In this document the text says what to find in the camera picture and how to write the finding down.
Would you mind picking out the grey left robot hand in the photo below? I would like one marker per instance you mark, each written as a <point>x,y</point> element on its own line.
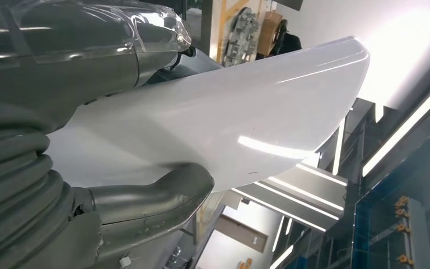
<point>70,55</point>

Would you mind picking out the brown cardboard box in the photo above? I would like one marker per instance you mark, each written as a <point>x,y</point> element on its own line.
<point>268,33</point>

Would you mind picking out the grey plastic wheel hubcap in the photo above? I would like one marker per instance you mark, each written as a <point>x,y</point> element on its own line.
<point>242,37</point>

